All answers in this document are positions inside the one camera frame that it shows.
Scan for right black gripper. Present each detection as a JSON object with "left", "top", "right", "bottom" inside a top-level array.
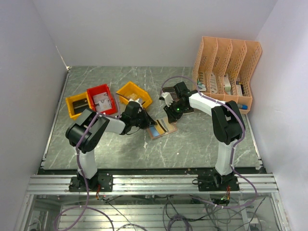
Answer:
[{"left": 164, "top": 100, "right": 188, "bottom": 124}]

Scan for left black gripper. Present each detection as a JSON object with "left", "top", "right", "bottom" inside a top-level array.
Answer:
[{"left": 131, "top": 108, "right": 157, "bottom": 129}]

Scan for pink leather card holder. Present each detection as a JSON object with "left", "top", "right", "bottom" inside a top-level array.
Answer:
[{"left": 147, "top": 117, "right": 178, "bottom": 139}]

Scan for yellow bin with cards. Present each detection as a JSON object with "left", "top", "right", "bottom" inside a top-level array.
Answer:
[{"left": 116, "top": 81, "right": 153, "bottom": 108}]

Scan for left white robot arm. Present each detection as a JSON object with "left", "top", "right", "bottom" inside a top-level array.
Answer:
[{"left": 65, "top": 101, "right": 157, "bottom": 192}]

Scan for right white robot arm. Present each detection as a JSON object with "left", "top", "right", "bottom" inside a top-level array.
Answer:
[{"left": 160, "top": 82, "right": 245, "bottom": 191}]

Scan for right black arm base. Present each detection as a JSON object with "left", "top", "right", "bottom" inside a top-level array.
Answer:
[{"left": 192, "top": 174, "right": 240, "bottom": 192}]

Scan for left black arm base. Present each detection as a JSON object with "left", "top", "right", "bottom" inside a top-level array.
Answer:
[{"left": 69, "top": 172, "right": 114, "bottom": 192}]

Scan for red bin with cards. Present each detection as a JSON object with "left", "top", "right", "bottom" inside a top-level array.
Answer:
[{"left": 87, "top": 84, "right": 117, "bottom": 115}]

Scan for black book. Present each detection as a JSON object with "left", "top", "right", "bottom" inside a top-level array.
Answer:
[{"left": 162, "top": 87, "right": 194, "bottom": 114}]

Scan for peach file organizer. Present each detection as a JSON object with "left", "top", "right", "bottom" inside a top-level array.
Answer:
[{"left": 192, "top": 37, "right": 262, "bottom": 115}]

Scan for yellow bin left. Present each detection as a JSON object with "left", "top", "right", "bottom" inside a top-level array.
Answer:
[{"left": 65, "top": 92, "right": 91, "bottom": 120}]

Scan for tangled floor cables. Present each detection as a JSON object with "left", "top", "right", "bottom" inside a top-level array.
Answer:
[{"left": 96, "top": 192, "right": 265, "bottom": 231}]

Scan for aluminium frame rail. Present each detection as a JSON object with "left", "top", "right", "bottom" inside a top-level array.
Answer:
[{"left": 26, "top": 174, "right": 279, "bottom": 196}]

